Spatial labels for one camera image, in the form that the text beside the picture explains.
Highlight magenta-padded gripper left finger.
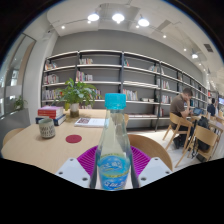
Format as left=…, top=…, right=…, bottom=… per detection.
left=54, top=145, right=100, bottom=189

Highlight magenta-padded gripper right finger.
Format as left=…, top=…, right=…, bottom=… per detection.
left=129, top=145, right=173, bottom=189

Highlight clear bottle with blue cap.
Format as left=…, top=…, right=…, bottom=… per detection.
left=89, top=93, right=139, bottom=192

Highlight flat round red coaster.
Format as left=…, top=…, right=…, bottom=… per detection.
left=65, top=134, right=83, bottom=144

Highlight patterned ceramic mug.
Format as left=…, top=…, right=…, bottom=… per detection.
left=38, top=117, right=57, bottom=140

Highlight open white booklet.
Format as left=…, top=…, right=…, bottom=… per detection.
left=73, top=117, right=106, bottom=128

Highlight red book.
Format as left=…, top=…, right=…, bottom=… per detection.
left=37, top=109, right=64, bottom=115
left=37, top=113, right=65, bottom=120

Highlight slatted wooden chairs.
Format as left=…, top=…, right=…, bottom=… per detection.
left=162, top=111, right=224, bottom=168

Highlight pink book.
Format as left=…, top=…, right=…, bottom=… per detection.
left=37, top=105, right=64, bottom=112

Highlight black backpack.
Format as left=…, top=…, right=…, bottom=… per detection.
left=196, top=115, right=212, bottom=153

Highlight person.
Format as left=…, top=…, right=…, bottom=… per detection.
left=169, top=87, right=195, bottom=149
left=206, top=97, right=219, bottom=118

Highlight laptop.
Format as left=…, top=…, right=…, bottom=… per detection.
left=192, top=107, right=203, bottom=117

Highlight green potted plant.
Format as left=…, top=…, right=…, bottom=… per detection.
left=53, top=78, right=103, bottom=118

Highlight small green window plant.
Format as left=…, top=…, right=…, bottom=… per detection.
left=13, top=95, right=28, bottom=111

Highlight round ceiling lights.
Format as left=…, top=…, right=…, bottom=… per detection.
left=59, top=11, right=201, bottom=61

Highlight grey wall shelf unit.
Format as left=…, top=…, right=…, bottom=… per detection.
left=41, top=49, right=219, bottom=132

